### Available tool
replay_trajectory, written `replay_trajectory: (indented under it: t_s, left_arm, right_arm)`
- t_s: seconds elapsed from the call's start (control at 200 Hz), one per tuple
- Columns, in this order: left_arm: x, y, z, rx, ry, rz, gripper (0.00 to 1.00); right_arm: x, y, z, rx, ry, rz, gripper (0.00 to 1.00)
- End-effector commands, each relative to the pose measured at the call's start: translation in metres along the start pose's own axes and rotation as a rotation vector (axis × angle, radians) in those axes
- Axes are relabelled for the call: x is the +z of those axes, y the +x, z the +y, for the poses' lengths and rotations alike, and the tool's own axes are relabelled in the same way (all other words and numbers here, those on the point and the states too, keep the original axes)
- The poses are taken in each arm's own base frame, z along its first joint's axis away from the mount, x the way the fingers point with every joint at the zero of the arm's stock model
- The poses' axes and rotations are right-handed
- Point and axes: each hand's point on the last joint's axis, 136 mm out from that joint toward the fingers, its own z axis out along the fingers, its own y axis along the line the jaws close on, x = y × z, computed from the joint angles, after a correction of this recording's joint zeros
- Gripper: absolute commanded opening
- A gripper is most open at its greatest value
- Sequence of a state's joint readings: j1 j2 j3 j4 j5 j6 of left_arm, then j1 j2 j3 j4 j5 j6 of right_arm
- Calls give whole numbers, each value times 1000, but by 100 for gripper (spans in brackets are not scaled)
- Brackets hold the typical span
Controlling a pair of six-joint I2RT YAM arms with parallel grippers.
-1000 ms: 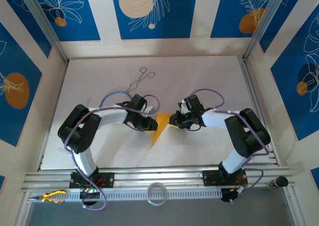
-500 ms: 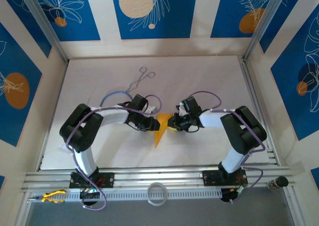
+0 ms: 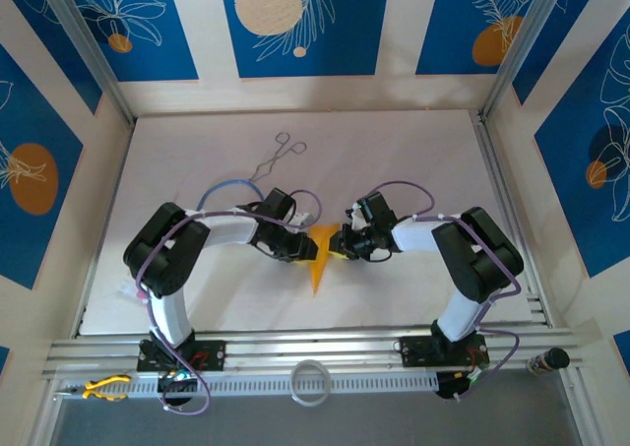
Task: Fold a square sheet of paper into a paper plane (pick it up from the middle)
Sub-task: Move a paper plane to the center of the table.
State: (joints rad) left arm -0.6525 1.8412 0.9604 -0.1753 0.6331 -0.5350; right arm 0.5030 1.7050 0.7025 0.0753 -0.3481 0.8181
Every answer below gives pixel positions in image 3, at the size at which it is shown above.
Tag aluminium side rail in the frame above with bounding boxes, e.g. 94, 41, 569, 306
470, 110, 552, 329

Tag yellow-handled pliers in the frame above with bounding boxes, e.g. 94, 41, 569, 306
53, 374, 133, 402

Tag grey slotted cable duct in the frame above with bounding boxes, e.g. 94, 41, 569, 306
58, 371, 439, 401

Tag orange square paper sheet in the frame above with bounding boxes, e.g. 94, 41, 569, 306
307, 223, 344, 297

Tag aluminium mounting rail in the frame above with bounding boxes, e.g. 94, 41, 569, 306
41, 325, 585, 381

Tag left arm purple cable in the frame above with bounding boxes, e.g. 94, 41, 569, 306
135, 188, 324, 416

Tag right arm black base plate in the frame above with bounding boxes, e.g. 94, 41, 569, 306
399, 335, 489, 368

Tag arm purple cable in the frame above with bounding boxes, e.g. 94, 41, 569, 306
366, 179, 523, 404
135, 188, 324, 416

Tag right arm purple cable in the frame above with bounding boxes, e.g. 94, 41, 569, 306
366, 179, 523, 404

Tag white tape roll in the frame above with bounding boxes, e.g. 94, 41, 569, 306
288, 359, 329, 408

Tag aluminium frame post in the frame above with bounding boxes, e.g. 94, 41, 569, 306
476, 0, 577, 120
36, 0, 138, 126

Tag small dark-capped bottle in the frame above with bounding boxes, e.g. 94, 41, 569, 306
527, 347, 571, 376

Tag metal wire tongs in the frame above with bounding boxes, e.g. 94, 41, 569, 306
248, 131, 307, 181

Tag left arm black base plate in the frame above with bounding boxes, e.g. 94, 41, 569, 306
136, 337, 227, 373

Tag blue cable loop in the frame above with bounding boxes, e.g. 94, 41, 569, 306
196, 178, 267, 211

